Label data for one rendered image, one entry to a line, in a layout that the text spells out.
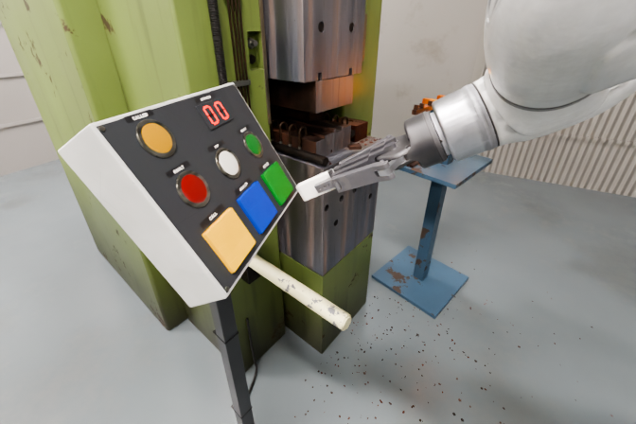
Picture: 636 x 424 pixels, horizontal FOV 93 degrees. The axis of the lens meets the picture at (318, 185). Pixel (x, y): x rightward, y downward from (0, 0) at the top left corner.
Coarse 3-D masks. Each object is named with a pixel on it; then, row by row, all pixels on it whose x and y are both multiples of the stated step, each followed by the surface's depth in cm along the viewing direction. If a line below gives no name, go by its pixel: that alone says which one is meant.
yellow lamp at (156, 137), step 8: (144, 128) 40; (152, 128) 41; (160, 128) 42; (144, 136) 40; (152, 136) 41; (160, 136) 42; (168, 136) 43; (152, 144) 40; (160, 144) 41; (168, 144) 43
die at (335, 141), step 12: (288, 120) 114; (300, 120) 111; (324, 120) 114; (276, 132) 106; (288, 132) 104; (312, 132) 101; (324, 132) 101; (336, 132) 103; (348, 132) 109; (288, 144) 104; (312, 144) 97; (324, 144) 99; (336, 144) 105
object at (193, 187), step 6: (186, 180) 43; (192, 180) 44; (198, 180) 45; (186, 186) 43; (192, 186) 44; (198, 186) 44; (204, 186) 46; (186, 192) 42; (192, 192) 43; (198, 192) 44; (204, 192) 45; (192, 198) 43; (198, 198) 44; (204, 198) 45
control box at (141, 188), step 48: (192, 96) 51; (240, 96) 64; (96, 144) 35; (144, 144) 39; (192, 144) 47; (240, 144) 58; (96, 192) 39; (144, 192) 37; (240, 192) 53; (144, 240) 41; (192, 240) 41; (192, 288) 43
